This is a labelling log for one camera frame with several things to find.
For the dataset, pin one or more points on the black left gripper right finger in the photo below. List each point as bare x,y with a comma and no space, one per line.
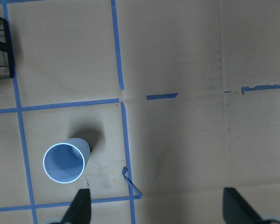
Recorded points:
236,210

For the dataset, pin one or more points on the blue plastic cup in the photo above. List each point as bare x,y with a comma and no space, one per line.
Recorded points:
65,162

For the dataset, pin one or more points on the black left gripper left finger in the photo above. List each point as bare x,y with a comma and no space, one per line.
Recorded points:
79,211

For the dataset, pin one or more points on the black wire cup rack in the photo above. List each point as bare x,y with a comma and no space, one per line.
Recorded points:
6,52

